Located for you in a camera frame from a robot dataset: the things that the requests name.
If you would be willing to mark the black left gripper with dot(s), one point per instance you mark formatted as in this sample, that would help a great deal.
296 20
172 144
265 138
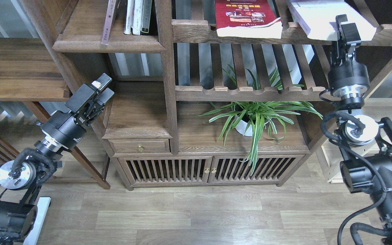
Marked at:
63 131

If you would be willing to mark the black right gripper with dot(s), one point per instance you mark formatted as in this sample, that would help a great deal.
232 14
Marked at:
348 79

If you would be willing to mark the maroon book white characters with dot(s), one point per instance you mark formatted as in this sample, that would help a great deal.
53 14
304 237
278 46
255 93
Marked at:
111 13

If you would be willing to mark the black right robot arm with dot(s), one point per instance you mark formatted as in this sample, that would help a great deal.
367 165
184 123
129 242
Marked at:
365 144

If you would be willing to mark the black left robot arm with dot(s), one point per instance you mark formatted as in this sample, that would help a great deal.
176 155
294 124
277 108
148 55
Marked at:
18 211

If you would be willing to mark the red book on shelf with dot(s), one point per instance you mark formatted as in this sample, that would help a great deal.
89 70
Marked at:
247 19

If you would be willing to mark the dark wooden side table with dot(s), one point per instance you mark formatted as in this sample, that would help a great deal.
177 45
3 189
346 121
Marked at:
28 74

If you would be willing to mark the dark wooden bookshelf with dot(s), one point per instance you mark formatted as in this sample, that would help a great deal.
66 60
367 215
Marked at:
151 130

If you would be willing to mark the dark upright book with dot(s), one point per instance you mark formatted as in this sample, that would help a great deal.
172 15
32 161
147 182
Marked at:
146 17

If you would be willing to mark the green spider plant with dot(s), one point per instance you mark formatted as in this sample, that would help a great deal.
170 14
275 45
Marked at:
257 117

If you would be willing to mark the white plant pot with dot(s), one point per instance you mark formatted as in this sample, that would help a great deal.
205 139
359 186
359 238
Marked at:
241 127

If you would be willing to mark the white post on floor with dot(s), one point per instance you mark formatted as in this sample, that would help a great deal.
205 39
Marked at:
42 205

